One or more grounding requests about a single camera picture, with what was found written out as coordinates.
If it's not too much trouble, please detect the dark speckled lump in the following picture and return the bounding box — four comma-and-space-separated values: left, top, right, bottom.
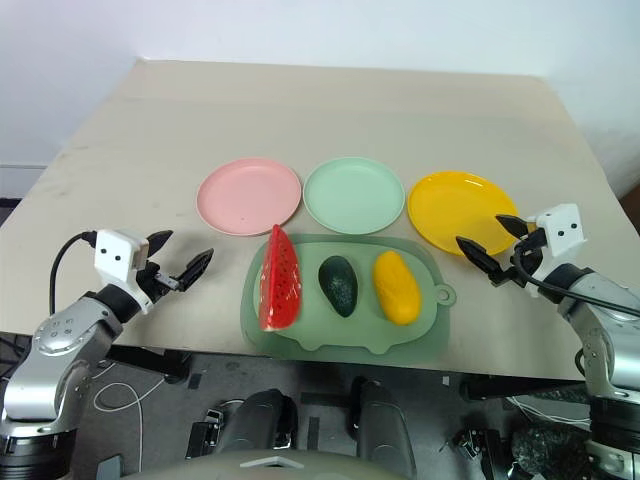
508, 423, 594, 480

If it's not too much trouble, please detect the grey robot torso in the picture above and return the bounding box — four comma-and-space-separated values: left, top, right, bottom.
123, 446, 401, 480

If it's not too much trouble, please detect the yellow mango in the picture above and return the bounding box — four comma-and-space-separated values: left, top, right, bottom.
372, 250, 422, 327

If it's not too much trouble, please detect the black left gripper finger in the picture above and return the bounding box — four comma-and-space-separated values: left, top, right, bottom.
174, 247, 216, 293
146, 229, 175, 263

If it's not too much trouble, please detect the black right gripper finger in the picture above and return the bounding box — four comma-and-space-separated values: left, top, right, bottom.
494, 213, 532, 242
455, 236, 502, 276

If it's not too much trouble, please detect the thin white floor cable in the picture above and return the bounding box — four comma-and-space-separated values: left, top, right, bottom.
93, 373, 167, 474

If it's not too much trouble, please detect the red watermelon slice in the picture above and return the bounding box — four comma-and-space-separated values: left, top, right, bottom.
257, 223, 305, 333

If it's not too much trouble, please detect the white cable bundle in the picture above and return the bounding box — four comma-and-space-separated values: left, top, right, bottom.
503, 393, 592, 429

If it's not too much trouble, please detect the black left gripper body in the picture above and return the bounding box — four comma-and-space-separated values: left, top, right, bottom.
134, 258, 183, 304

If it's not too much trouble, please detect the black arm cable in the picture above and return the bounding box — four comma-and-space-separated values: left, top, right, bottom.
509, 230, 640, 317
48, 230, 99, 317

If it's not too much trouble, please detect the dark green avocado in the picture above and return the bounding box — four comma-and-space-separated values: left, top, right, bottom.
317, 255, 360, 319

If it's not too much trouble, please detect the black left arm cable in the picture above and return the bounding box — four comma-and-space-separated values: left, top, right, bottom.
48, 230, 99, 317

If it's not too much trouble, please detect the green silicone mat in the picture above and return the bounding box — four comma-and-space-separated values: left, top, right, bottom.
239, 232, 458, 359

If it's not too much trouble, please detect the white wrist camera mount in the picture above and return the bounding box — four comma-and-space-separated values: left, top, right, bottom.
93, 228, 152, 316
524, 202, 587, 261

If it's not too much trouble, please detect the light green plate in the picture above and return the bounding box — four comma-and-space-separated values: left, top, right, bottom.
302, 156, 406, 236

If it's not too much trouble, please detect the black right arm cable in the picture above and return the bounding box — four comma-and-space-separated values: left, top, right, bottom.
509, 230, 640, 317

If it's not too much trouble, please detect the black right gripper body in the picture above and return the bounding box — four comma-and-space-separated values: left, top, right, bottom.
490, 234, 549, 297

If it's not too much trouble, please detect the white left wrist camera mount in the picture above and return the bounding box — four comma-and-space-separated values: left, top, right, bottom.
93, 228, 152, 316

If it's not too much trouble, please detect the yellow plate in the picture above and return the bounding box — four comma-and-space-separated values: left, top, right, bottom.
407, 170, 522, 258

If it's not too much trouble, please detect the pink plate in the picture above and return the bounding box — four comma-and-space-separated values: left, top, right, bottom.
196, 157, 303, 237

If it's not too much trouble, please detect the black table frame bar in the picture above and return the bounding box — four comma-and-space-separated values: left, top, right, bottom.
458, 376, 587, 402
105, 343, 192, 385

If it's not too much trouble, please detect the black floor bracket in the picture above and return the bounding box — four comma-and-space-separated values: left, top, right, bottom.
452, 426, 503, 479
185, 408, 225, 460

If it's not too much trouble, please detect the dark rounded robot leg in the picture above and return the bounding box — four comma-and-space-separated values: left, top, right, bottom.
218, 388, 300, 457
348, 377, 417, 477

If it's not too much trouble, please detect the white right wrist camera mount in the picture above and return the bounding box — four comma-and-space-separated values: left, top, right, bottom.
524, 202, 587, 261

